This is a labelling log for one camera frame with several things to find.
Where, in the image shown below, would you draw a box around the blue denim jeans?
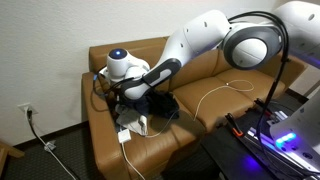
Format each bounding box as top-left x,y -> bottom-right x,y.
116,98 -> 150,121

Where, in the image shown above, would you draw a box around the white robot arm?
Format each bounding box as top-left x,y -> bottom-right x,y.
101,1 -> 320,135

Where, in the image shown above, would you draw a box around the black garment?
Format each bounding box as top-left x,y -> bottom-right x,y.
147,91 -> 179,119

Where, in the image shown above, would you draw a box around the white folded cloth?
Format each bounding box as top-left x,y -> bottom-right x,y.
115,104 -> 148,136

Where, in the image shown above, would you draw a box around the brown leather sofa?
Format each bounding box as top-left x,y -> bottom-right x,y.
81,35 -> 309,180

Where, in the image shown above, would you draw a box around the white power adapter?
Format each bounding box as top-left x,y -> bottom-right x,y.
118,129 -> 131,143

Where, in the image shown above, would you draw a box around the black orange clamp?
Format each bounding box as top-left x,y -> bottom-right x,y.
225,113 -> 243,137

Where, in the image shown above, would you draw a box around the black red clamp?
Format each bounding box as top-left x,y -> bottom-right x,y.
254,98 -> 272,117

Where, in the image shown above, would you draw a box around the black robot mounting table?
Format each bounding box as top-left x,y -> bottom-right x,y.
204,99 -> 319,180

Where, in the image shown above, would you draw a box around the wooden furniture corner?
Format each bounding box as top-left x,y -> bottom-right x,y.
0,141 -> 25,176

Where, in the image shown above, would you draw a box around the black power cord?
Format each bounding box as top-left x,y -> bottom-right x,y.
27,110 -> 81,180

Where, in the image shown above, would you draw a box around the white floor cable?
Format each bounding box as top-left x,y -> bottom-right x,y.
24,107 -> 78,180

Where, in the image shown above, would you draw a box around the white wall outlet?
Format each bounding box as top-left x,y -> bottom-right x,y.
18,103 -> 37,115

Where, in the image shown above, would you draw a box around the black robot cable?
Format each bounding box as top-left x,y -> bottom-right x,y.
227,10 -> 320,178

